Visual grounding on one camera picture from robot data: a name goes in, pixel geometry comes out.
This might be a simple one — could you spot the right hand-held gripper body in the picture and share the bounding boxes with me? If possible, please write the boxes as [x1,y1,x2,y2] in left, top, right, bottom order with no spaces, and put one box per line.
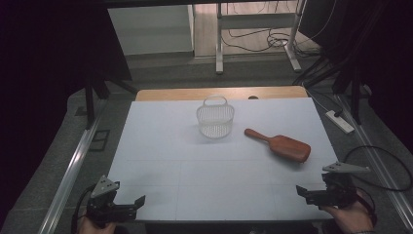
[310,161,371,210]

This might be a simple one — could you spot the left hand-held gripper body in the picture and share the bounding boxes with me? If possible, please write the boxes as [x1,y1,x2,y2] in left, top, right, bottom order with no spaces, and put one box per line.
[86,175,137,228]

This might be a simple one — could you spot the brown wooden hairbrush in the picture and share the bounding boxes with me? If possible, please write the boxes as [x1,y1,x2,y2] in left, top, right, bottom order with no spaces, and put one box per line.
[244,128,312,164]

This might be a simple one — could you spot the white plastic basket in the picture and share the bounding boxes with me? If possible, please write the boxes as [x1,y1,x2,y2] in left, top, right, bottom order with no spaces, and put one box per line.
[196,95,236,140]

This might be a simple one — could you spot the person's left hand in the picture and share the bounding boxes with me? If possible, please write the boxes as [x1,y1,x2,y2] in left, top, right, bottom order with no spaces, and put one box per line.
[77,211,119,234]

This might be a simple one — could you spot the person's right hand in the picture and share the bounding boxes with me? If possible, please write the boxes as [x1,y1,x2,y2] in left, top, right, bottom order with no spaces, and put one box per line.
[319,190,375,234]

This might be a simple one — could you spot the white table mat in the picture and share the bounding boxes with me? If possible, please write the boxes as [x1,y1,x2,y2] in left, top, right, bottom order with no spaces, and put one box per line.
[105,97,340,222]

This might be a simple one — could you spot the white power strip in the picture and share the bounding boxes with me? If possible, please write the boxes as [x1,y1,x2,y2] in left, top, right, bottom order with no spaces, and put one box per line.
[325,109,356,135]

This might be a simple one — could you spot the black metal stand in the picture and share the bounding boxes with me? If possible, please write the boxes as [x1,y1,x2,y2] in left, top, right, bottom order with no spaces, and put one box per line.
[291,55,373,126]
[82,72,139,131]

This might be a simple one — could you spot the wooden table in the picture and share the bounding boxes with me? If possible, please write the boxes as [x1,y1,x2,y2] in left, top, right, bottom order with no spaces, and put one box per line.
[134,86,309,102]

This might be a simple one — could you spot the dark curtain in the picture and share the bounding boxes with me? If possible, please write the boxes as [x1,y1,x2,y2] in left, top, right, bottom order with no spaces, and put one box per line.
[297,0,413,154]

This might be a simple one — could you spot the white panel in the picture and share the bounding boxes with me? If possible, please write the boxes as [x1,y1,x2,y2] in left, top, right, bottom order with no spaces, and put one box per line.
[107,4,195,57]

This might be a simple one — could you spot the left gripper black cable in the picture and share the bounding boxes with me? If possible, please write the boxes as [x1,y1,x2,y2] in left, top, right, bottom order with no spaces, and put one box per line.
[71,184,95,234]

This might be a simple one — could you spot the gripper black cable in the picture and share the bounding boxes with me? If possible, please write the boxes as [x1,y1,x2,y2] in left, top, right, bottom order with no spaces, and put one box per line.
[355,186,378,227]
[71,184,95,234]

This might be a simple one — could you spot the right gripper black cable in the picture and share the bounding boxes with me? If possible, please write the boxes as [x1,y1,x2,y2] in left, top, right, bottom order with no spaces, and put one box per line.
[355,186,378,227]

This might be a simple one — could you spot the aluminium floor rail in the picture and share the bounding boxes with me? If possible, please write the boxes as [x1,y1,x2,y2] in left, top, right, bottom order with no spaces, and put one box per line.
[334,94,413,232]
[38,98,109,234]

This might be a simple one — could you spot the black looped floor cable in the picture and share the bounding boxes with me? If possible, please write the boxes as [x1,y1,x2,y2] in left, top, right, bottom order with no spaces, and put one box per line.
[343,144,413,193]

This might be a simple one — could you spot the tangled floor cables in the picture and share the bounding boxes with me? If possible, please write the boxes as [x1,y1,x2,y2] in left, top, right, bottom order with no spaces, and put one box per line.
[222,27,320,59]

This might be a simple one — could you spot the white metal desk frame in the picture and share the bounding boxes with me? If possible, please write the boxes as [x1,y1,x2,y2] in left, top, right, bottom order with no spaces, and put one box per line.
[215,0,307,75]

